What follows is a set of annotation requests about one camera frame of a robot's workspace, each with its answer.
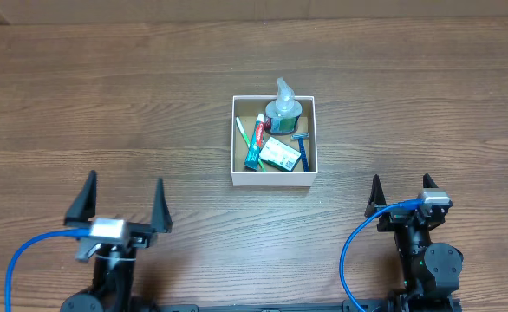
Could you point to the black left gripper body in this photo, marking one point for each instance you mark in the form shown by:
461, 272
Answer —
139, 237

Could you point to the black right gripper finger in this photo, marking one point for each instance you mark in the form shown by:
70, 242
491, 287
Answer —
376, 201
428, 182

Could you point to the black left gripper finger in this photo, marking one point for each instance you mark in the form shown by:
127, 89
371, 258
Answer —
83, 207
161, 219

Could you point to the blue disposable razor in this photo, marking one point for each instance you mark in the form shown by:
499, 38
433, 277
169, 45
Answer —
300, 137

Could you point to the teal toothpaste tube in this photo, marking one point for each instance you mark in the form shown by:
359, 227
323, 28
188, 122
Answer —
252, 160

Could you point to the green white floss packet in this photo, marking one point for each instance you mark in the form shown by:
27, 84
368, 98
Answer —
279, 155

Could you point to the green toothbrush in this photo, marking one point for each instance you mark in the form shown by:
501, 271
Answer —
247, 142

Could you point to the clear soap pump bottle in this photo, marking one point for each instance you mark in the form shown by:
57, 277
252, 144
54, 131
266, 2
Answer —
282, 114

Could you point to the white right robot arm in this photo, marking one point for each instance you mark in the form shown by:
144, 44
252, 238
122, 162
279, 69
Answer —
430, 270

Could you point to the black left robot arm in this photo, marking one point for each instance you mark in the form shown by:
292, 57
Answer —
111, 287

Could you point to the white cardboard box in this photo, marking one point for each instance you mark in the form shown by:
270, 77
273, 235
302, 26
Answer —
247, 108

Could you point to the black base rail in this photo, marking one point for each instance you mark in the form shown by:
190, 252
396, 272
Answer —
271, 307

